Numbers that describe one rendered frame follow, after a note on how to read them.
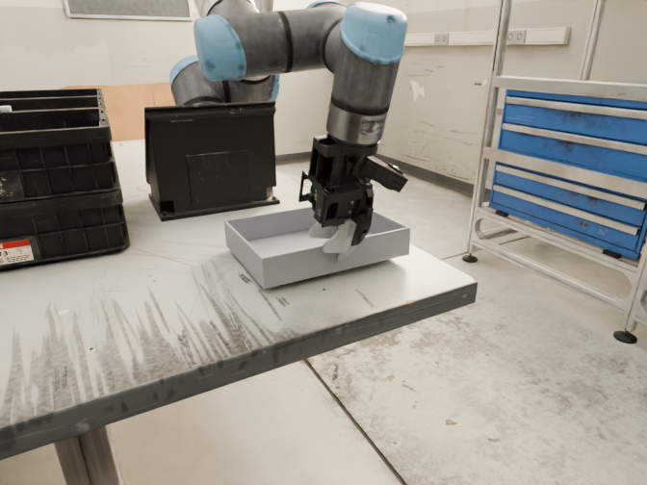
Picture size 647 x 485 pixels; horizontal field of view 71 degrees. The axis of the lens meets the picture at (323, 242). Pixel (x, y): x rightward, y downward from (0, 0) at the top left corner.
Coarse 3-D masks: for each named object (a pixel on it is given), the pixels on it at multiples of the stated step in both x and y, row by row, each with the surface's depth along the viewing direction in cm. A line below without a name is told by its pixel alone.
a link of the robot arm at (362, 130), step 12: (336, 108) 56; (336, 120) 56; (348, 120) 55; (360, 120) 55; (372, 120) 56; (384, 120) 57; (336, 132) 57; (348, 132) 56; (360, 132) 56; (372, 132) 57; (348, 144) 58; (360, 144) 57; (372, 144) 59
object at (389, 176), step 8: (368, 160) 61; (376, 160) 66; (360, 168) 62; (368, 168) 62; (376, 168) 63; (384, 168) 64; (392, 168) 68; (368, 176) 63; (376, 176) 64; (384, 176) 65; (392, 176) 66; (400, 176) 67; (384, 184) 66; (392, 184) 67; (400, 184) 68
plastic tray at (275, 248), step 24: (264, 216) 86; (288, 216) 88; (312, 216) 91; (384, 216) 84; (240, 240) 75; (264, 240) 86; (288, 240) 86; (312, 240) 86; (384, 240) 76; (408, 240) 79; (264, 264) 67; (288, 264) 69; (312, 264) 71; (336, 264) 73; (360, 264) 75; (264, 288) 68
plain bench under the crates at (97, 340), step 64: (128, 192) 119; (128, 256) 83; (192, 256) 83; (0, 320) 63; (64, 320) 63; (128, 320) 63; (192, 320) 63; (256, 320) 63; (320, 320) 63; (384, 320) 66; (0, 384) 51; (64, 384) 51; (128, 384) 51; (192, 384) 54; (0, 448) 46; (64, 448) 55
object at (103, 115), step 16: (16, 112) 92; (32, 112) 93; (48, 112) 94; (64, 112) 96; (80, 112) 97; (64, 128) 73; (80, 128) 73; (96, 128) 74; (0, 144) 69; (16, 144) 70; (32, 144) 71; (48, 144) 72; (64, 144) 73
